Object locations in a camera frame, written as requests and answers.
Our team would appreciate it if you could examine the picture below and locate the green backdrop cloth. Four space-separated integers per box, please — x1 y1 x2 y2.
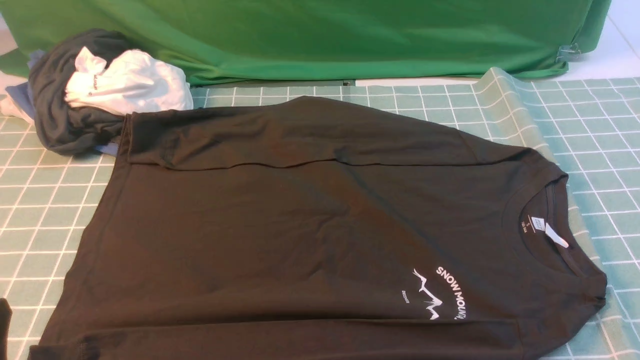
1 0 611 85

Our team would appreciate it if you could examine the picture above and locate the green grid tablecloth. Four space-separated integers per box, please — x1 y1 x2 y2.
0 69 640 360

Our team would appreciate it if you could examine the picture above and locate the dark gray crumpled garment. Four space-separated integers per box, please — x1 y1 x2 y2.
28 28 138 156

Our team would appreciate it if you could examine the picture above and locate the metal binder clip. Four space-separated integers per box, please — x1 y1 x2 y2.
555 43 582 63

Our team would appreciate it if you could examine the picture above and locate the blue crumpled garment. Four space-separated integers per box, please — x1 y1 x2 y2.
5 49 121 156

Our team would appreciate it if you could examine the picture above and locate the dark gray long-sleeve shirt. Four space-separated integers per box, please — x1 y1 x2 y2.
29 96 607 360

